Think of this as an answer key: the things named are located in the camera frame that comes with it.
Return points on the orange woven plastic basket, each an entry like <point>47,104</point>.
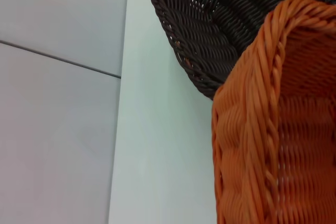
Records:
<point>302,129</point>

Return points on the dark brown woven basket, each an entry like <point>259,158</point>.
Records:
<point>210,24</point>

